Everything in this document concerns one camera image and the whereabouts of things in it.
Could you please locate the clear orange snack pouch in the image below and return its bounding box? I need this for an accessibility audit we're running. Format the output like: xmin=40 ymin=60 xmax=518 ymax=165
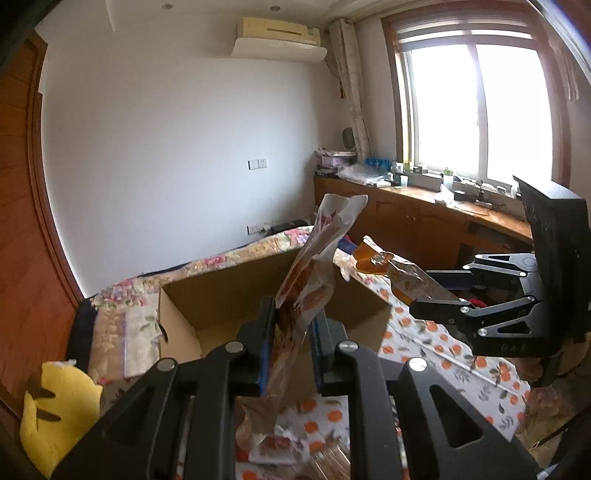
xmin=353 ymin=236 xmax=457 ymax=305

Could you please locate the white orange snack bag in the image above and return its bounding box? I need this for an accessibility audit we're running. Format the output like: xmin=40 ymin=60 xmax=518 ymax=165
xmin=235 ymin=194 xmax=369 ymax=451

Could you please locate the brown sesame bar pack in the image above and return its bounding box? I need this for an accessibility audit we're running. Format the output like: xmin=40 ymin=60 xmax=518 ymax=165
xmin=308 ymin=444 xmax=352 ymax=480

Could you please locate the wooden cabinet counter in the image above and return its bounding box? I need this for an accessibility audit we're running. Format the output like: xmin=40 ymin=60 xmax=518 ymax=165
xmin=314 ymin=176 xmax=533 ymax=270

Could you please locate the orange print bedsheet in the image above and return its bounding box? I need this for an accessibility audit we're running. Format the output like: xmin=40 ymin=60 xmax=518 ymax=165
xmin=232 ymin=294 xmax=532 ymax=480

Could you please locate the yellow plush toy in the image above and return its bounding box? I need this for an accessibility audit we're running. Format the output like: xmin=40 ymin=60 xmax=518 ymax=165
xmin=19 ymin=360 xmax=102 ymax=478

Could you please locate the floral quilt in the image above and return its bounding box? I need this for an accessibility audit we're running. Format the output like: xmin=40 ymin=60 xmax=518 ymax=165
xmin=78 ymin=224 xmax=320 ymax=384

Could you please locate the red white snack packet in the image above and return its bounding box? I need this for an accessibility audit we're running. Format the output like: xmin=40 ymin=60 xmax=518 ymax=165
xmin=249 ymin=425 xmax=308 ymax=466

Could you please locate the brown cardboard box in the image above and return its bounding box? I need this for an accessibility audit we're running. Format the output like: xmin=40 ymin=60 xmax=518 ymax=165
xmin=158 ymin=250 xmax=392 ymax=365

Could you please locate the wooden wardrobe door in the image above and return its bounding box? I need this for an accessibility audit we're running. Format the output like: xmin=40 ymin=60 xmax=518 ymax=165
xmin=1 ymin=33 xmax=82 ymax=417

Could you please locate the patterned curtain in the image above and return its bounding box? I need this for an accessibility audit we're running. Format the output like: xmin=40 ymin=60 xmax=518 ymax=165
xmin=329 ymin=18 xmax=372 ymax=163

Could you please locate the white air conditioner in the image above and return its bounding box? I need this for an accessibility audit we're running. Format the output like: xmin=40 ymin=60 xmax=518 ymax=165
xmin=231 ymin=17 xmax=328 ymax=63

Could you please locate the window with wooden frame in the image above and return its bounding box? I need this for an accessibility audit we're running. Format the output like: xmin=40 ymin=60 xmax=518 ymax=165
xmin=381 ymin=1 xmax=572 ymax=188

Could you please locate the white wall socket strip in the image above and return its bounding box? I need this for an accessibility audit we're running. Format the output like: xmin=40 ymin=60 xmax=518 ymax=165
xmin=246 ymin=221 xmax=277 ymax=235

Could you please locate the white wall switch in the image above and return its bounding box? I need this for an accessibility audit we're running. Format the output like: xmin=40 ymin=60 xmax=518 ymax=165
xmin=247 ymin=158 xmax=267 ymax=170

